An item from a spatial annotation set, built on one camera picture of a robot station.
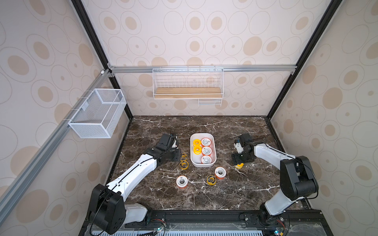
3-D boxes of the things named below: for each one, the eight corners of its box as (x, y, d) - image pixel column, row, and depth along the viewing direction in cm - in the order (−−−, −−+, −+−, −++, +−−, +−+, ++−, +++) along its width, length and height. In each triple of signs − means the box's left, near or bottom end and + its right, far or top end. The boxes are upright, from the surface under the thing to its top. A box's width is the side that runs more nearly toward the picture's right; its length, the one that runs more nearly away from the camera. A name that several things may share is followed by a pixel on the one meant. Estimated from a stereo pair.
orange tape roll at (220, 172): (215, 179, 89) (215, 177, 87) (214, 168, 94) (214, 166, 92) (226, 179, 89) (227, 177, 87) (224, 168, 94) (225, 166, 92)
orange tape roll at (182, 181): (176, 188, 86) (175, 187, 84) (177, 176, 90) (176, 175, 88) (188, 188, 86) (188, 187, 84) (188, 176, 90) (188, 175, 88)
